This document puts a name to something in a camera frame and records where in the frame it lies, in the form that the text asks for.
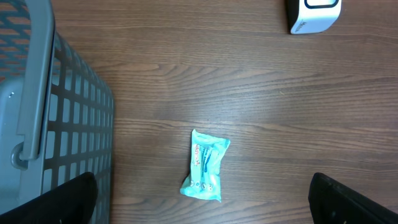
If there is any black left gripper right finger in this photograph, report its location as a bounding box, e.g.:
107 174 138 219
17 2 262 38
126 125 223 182
308 172 397 224

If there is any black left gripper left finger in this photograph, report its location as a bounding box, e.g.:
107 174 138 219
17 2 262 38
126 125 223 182
1 172 98 224

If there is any teal tissue wipes pack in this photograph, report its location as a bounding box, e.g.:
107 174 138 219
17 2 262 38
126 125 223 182
180 129 231 202

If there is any white barcode scanner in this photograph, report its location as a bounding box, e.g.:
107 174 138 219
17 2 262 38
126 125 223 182
286 0 342 35

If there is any grey plastic shopping basket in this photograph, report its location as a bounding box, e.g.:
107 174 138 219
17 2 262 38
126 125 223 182
1 0 115 223

